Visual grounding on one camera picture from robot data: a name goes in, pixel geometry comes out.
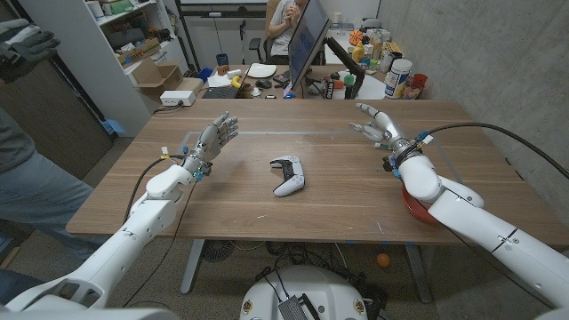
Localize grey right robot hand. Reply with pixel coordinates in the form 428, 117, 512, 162
349, 102, 422, 164

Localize black gloved person hand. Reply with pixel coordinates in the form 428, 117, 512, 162
0, 18, 61, 84

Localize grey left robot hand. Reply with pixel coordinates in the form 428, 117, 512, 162
181, 111, 240, 177

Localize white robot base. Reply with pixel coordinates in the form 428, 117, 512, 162
239, 265, 369, 320

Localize red bowl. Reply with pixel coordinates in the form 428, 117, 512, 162
401, 185, 439, 225

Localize white game controller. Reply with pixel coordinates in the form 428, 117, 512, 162
269, 155, 307, 198

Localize red plastic container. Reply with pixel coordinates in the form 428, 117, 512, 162
402, 73, 429, 100

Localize black laptop keyboard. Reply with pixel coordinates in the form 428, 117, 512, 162
202, 85, 241, 100

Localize white canister with label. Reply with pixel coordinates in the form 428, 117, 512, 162
384, 58, 413, 100

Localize white power box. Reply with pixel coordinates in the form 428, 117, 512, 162
159, 90, 196, 108

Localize flat brown cardboard box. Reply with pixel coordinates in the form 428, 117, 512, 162
175, 77, 205, 97

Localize white shelf unit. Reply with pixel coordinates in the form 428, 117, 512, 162
17, 0, 188, 137

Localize grey tape outline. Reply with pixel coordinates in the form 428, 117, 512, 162
177, 130, 463, 183

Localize open cardboard box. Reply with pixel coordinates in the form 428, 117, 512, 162
131, 57, 184, 97

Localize clear plastic bottle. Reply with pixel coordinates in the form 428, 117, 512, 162
372, 28, 384, 61

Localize white plate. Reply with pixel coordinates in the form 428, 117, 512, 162
245, 62, 277, 79

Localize black floor fan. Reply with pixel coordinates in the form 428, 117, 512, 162
202, 239, 236, 263

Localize black office chair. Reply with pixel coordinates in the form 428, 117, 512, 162
247, 37, 273, 64

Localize printed cardboard box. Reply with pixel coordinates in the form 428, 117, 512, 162
116, 37, 162, 68

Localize black computer monitor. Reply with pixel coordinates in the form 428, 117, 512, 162
287, 0, 333, 92

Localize seated person grey shirt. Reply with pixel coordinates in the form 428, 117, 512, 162
265, 0, 310, 66

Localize standing person in jeans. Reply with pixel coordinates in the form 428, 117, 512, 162
0, 106, 110, 268

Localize grey finned electronics box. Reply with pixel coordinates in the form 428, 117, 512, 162
277, 292, 321, 320

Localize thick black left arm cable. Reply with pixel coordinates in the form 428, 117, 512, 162
122, 153, 187, 226

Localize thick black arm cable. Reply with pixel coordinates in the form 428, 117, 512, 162
122, 153, 187, 226
417, 122, 569, 181

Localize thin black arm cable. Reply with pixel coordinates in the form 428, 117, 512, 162
120, 177, 200, 308

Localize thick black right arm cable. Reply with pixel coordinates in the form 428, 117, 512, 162
417, 122, 569, 181

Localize whiteboard with black frame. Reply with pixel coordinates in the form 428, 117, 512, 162
175, 0, 270, 72

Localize black floor cable tangle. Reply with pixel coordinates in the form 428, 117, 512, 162
255, 242, 357, 285

